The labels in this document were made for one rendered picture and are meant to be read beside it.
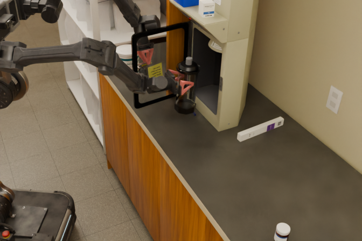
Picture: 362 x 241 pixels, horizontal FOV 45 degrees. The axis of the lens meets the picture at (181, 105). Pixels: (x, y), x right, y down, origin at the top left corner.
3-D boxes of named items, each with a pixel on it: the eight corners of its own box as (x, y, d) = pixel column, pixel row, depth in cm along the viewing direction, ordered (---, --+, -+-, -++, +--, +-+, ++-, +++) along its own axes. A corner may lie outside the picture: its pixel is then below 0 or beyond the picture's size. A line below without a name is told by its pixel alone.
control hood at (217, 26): (190, 15, 205) (191, -5, 199) (227, 42, 181) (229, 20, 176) (168, 19, 200) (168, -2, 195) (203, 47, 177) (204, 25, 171)
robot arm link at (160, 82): (132, 73, 189) (131, 92, 187) (141, 67, 179) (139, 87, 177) (158, 78, 194) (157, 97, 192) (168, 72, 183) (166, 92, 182)
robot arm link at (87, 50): (95, 31, 141) (91, 61, 139) (118, 44, 153) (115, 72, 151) (-5, 41, 159) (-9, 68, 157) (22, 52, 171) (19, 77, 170)
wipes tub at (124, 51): (133, 64, 261) (133, 42, 253) (142, 74, 251) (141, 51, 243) (113, 69, 256) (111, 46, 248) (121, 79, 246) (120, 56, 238)
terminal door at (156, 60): (186, 92, 227) (188, 21, 204) (134, 110, 212) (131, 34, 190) (185, 92, 227) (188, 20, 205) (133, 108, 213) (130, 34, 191)
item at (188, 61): (191, 64, 201) (192, 51, 197) (202, 73, 194) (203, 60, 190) (174, 68, 196) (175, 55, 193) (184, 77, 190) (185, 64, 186)
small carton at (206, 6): (209, 12, 183) (210, -2, 179) (214, 16, 179) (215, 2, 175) (198, 13, 181) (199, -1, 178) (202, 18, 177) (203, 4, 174)
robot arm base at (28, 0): (29, 13, 207) (24, -12, 200) (45, 14, 207) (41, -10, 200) (22, 20, 200) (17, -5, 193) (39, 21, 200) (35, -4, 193)
